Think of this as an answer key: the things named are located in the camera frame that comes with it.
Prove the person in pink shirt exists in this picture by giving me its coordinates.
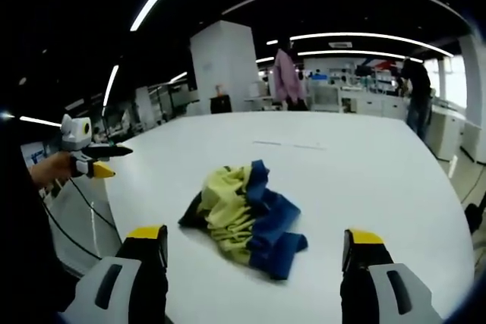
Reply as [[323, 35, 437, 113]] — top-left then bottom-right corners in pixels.
[[273, 49, 307, 107]]

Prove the white cabinet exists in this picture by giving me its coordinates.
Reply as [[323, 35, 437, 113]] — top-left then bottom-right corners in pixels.
[[424, 103, 466, 162]]

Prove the yellow and blue garment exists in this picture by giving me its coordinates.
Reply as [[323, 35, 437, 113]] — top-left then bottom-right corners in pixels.
[[178, 159, 309, 281]]

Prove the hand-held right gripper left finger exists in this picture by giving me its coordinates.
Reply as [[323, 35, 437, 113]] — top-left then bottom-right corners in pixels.
[[59, 225, 169, 324]]

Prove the white lab counter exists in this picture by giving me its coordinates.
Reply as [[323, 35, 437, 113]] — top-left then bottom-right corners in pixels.
[[309, 84, 413, 118]]

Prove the white pillar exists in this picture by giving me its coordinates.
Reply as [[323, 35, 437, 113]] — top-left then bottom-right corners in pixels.
[[189, 20, 263, 115]]

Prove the person's left hand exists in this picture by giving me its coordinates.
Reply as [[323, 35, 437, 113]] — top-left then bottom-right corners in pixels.
[[30, 150, 76, 189]]

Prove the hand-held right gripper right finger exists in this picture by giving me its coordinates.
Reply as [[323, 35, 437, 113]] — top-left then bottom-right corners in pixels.
[[340, 228, 445, 324]]

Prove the black cable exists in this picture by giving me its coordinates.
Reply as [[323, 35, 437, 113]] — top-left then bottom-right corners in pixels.
[[40, 178, 123, 261]]

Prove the black chair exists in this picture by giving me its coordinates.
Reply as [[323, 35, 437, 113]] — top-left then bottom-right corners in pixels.
[[209, 94, 232, 115]]

